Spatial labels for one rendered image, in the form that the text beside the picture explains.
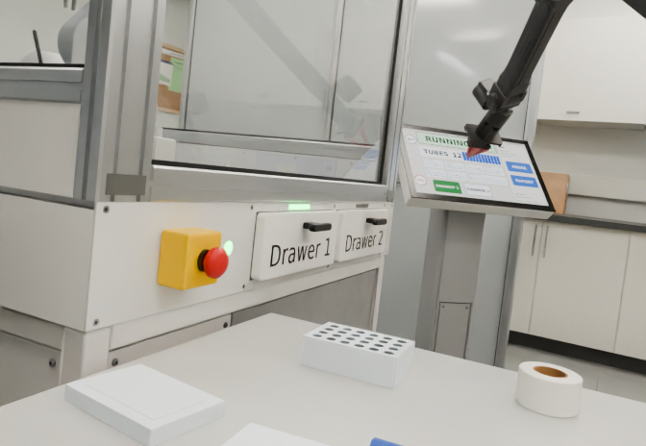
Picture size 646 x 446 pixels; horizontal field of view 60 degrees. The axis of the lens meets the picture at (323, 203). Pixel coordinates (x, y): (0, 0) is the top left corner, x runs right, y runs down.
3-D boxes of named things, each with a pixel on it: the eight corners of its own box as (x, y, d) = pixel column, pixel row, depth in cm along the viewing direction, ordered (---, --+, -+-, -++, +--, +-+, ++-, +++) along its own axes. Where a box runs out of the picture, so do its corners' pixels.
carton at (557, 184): (566, 213, 404) (571, 176, 403) (562, 214, 376) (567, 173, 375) (509, 207, 424) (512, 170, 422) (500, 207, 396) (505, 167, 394)
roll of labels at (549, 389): (509, 405, 64) (514, 371, 64) (519, 387, 70) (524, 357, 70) (576, 424, 61) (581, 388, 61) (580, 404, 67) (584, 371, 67)
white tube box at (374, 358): (411, 369, 73) (414, 340, 72) (393, 389, 65) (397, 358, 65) (325, 348, 78) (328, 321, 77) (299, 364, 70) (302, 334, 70)
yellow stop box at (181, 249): (222, 284, 75) (227, 232, 74) (186, 292, 68) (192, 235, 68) (191, 278, 77) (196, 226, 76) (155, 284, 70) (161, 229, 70)
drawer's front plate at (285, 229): (334, 263, 116) (339, 210, 115) (259, 281, 90) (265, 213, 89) (326, 261, 116) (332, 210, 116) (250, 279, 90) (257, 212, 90)
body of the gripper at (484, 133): (462, 127, 158) (475, 109, 152) (493, 132, 161) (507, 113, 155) (467, 144, 154) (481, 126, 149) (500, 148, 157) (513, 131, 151)
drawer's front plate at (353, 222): (384, 251, 144) (388, 210, 143) (338, 262, 118) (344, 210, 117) (377, 250, 145) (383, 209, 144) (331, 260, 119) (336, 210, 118)
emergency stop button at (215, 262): (230, 277, 72) (233, 247, 72) (211, 281, 68) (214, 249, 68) (211, 273, 73) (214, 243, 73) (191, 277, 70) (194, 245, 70)
